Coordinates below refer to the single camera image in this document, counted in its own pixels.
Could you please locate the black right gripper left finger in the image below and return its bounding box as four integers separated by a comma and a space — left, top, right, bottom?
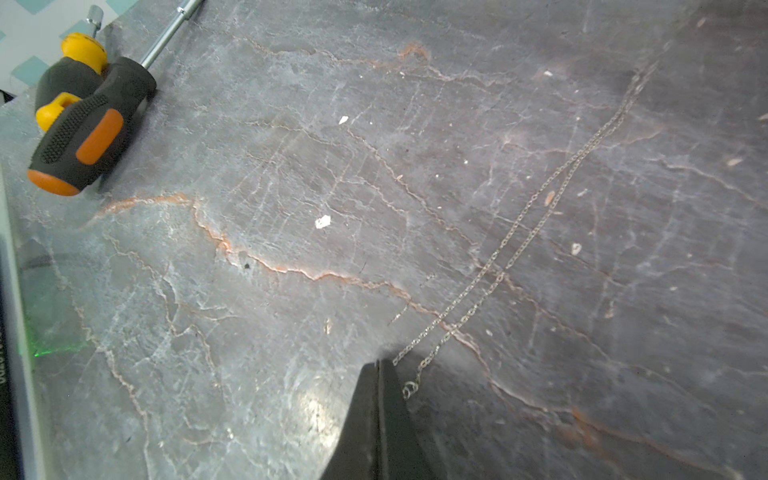
321, 363, 379, 479

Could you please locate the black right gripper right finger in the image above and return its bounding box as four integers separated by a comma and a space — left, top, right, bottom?
379, 360, 437, 479

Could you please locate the silver chain necklace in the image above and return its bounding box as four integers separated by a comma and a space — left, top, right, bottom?
391, 59, 658, 402

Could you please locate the orange black screwdriver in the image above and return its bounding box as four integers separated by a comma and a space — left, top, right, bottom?
27, 1, 201, 196

